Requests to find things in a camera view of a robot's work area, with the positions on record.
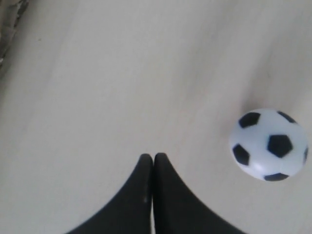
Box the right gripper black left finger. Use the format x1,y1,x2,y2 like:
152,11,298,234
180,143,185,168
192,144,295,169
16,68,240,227
69,154,153,234

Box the black and white soccer ball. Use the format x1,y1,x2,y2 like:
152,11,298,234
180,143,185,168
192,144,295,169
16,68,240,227
229,109,309,182

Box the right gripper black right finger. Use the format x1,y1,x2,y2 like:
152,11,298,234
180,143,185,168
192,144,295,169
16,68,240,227
153,153,243,234

